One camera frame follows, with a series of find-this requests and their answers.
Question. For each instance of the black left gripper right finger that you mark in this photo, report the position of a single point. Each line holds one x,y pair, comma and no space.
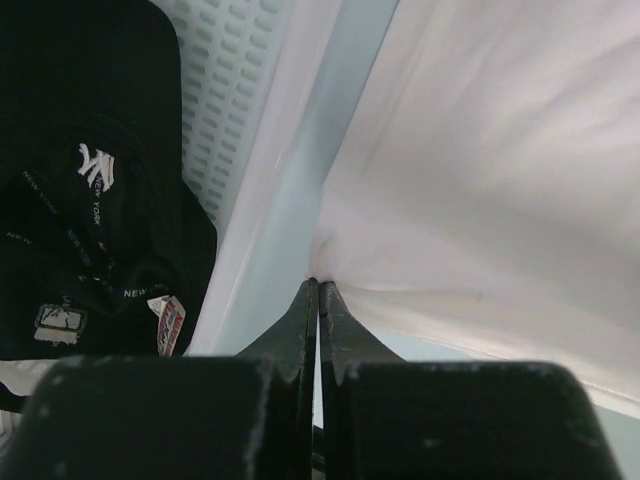
388,418

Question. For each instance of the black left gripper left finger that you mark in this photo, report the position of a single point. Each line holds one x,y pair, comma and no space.
246,416

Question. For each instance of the black t shirt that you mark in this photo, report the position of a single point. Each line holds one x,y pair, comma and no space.
104,248

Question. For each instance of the white t shirt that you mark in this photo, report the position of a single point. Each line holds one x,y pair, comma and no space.
486,194

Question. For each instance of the white plastic laundry basket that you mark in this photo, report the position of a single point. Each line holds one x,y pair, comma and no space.
247,71

